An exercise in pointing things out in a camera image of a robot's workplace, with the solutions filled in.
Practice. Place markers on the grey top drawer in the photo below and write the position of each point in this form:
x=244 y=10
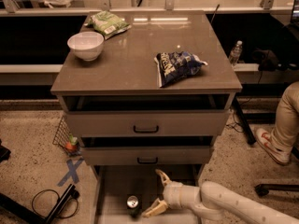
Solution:
x=147 y=115

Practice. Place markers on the green chip bag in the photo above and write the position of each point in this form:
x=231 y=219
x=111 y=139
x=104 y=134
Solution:
x=107 y=24

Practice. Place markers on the black chair base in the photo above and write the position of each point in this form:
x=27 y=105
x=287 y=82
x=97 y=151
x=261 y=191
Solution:
x=263 y=189

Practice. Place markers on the grey drawer cabinet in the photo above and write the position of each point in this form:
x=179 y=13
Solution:
x=126 y=65

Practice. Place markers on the black stand with cable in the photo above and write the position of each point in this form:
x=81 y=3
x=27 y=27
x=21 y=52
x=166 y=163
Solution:
x=46 y=206

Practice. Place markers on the green soda can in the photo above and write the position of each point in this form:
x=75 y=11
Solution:
x=133 y=205

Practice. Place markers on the blue chip bag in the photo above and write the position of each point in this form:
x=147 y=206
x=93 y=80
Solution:
x=174 y=66

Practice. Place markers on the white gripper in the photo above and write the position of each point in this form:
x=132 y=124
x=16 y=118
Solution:
x=172 y=195

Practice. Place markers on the grey bottom drawer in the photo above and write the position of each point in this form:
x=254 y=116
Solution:
x=117 y=183

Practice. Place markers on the blue tape cross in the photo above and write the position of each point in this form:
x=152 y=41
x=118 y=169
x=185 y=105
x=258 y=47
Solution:
x=72 y=172

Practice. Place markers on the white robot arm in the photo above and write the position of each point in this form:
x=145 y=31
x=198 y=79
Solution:
x=211 y=200

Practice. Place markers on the clear water bottle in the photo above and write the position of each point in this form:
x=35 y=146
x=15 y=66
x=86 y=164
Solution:
x=236 y=52

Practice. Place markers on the grey drawer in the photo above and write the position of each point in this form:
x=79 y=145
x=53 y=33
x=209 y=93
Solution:
x=147 y=150
x=117 y=183
x=147 y=115

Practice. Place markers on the white bowl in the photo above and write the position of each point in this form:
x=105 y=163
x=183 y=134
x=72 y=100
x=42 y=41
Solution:
x=86 y=45

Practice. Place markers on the wire mesh basket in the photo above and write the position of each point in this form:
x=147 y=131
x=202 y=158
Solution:
x=65 y=141

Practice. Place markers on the person's leg and shoe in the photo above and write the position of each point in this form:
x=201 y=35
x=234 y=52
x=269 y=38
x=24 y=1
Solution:
x=279 y=142

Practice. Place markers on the grey middle drawer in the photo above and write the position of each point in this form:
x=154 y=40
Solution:
x=147 y=150

